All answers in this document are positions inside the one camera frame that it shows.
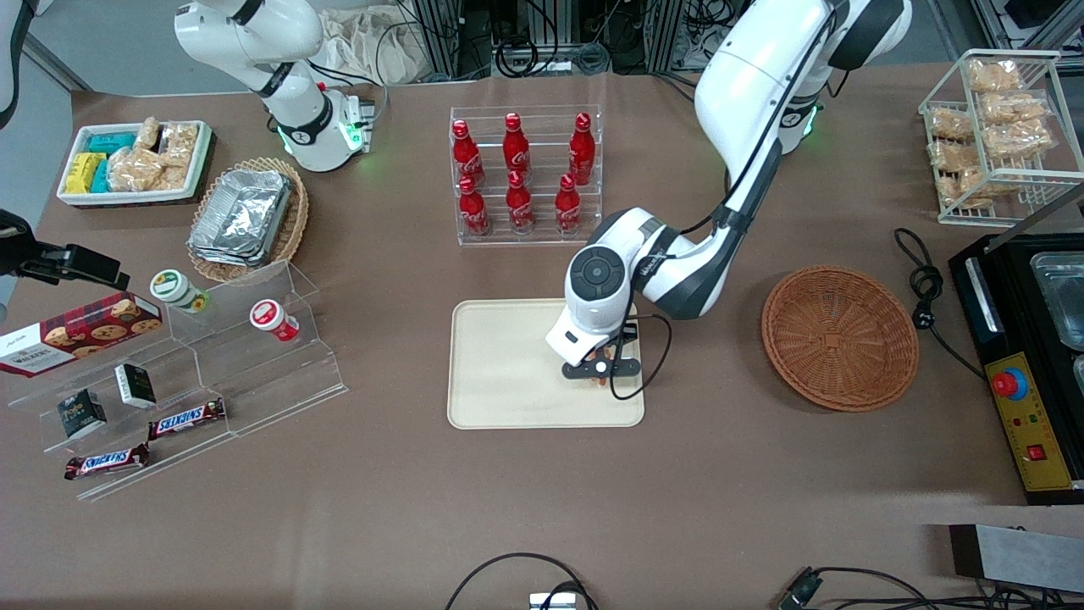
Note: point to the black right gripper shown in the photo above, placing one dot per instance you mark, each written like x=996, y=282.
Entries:
x=19, y=252

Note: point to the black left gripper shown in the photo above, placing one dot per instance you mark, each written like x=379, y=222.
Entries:
x=630, y=336

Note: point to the triangular sandwich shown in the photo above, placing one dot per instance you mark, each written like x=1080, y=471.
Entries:
x=598, y=381

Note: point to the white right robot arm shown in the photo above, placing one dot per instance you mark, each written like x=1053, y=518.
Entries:
x=296, y=110

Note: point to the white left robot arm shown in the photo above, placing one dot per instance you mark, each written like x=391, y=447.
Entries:
x=745, y=85

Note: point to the beige rectangular tray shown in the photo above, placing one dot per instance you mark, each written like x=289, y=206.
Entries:
x=508, y=373

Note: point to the oval tan wicker basket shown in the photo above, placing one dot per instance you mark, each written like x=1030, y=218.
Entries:
x=296, y=220

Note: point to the round brown wicker basket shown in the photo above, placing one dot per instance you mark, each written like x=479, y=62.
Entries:
x=838, y=339

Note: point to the red tartan cookie box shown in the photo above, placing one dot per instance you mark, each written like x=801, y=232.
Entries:
x=76, y=335

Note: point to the white rectangular snack bin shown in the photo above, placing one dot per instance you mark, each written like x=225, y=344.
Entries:
x=127, y=196

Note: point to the green lidded yogurt cup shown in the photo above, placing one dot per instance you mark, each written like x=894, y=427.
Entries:
x=174, y=288

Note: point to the teal snack pack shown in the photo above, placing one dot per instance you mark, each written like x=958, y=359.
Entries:
x=101, y=176
x=112, y=142

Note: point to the yellow snack pack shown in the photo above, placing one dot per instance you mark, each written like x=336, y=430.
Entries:
x=83, y=174

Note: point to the clear bag of puffed snacks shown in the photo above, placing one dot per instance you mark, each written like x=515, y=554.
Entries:
x=135, y=169
x=148, y=134
x=179, y=144

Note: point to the small black white box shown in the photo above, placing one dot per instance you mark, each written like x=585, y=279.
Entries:
x=135, y=385

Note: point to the small black gold box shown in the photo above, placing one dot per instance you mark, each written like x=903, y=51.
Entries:
x=82, y=413

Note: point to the stack of foil trays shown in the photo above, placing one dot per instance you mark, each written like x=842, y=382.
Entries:
x=241, y=216

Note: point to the red cola bottle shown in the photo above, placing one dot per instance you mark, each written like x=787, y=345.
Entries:
x=516, y=152
x=474, y=212
x=467, y=157
x=567, y=207
x=520, y=207
x=582, y=152

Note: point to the brown Snickers bar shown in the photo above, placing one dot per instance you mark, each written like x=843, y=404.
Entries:
x=186, y=419
x=106, y=462

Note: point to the red lidded yogurt cup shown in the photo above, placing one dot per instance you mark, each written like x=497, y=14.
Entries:
x=271, y=318

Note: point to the clear acrylic stepped shelf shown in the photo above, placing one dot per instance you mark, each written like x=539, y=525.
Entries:
x=254, y=381

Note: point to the silver connector block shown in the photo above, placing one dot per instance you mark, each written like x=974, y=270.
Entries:
x=552, y=601

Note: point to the clear acrylic bottle rack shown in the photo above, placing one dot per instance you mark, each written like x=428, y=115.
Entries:
x=542, y=127

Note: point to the beige cloth bag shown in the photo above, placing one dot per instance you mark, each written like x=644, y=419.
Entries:
x=364, y=47

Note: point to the clear bag of fried snacks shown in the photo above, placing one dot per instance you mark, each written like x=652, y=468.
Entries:
x=965, y=188
x=953, y=124
x=1012, y=108
x=1016, y=138
x=992, y=74
x=957, y=155

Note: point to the black machine with yellow panel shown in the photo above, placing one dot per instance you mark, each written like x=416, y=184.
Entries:
x=1037, y=440

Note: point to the grey metal box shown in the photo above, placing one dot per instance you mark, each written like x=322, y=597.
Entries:
x=1016, y=555

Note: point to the steel food pan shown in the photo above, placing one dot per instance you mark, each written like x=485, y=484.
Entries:
x=1080, y=373
x=1065, y=296

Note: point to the aluminium frame post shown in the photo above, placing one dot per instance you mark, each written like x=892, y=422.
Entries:
x=436, y=38
x=666, y=34

